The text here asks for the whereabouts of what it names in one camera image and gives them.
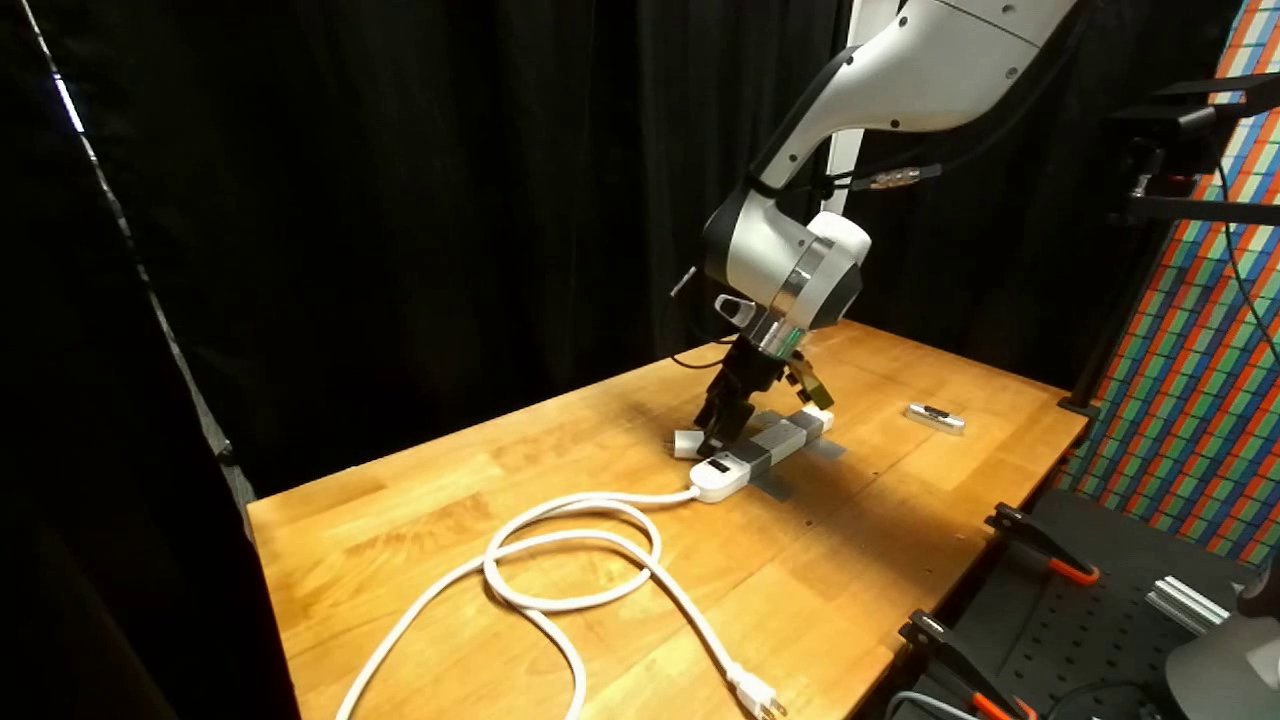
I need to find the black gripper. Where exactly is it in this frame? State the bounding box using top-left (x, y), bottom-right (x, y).
top-left (692, 331), bottom-right (800, 457)

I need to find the grey robot base dome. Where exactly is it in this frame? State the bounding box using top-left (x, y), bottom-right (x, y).
top-left (1162, 614), bottom-right (1280, 720)

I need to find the white power strip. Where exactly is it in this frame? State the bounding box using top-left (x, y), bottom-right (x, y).
top-left (738, 444), bottom-right (800, 506)

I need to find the small silver black item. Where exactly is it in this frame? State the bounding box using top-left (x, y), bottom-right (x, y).
top-left (901, 398), bottom-right (969, 438)

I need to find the orange black clamp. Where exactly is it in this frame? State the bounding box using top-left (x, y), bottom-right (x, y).
top-left (988, 500), bottom-right (1110, 593)
top-left (897, 609), bottom-right (1037, 720)

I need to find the black curtain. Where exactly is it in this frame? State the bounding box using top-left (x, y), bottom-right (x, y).
top-left (0, 0), bottom-right (1246, 720)

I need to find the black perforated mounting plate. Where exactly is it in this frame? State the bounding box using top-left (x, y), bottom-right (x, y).
top-left (854, 486), bottom-right (1280, 720)

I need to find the colourful checkered board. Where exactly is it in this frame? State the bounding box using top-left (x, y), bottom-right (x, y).
top-left (1051, 0), bottom-right (1280, 571)

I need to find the thin grey metal pole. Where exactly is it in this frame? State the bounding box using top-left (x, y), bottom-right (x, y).
top-left (11, 0), bottom-right (259, 515)

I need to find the white coiled cable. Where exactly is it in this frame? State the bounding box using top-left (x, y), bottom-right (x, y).
top-left (331, 403), bottom-right (840, 720)

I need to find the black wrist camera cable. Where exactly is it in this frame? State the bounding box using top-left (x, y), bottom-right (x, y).
top-left (670, 335), bottom-right (738, 376)

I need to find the gold wrist camera bar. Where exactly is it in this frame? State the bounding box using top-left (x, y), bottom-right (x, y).
top-left (779, 348), bottom-right (840, 417)

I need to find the silver metal bracket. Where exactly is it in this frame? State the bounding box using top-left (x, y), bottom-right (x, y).
top-left (1145, 571), bottom-right (1232, 637)

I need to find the black camera stand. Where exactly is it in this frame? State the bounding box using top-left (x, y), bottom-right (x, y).
top-left (1058, 55), bottom-right (1280, 417)

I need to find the thin dark hanging cable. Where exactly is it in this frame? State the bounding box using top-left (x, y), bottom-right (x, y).
top-left (1211, 132), bottom-right (1280, 355)

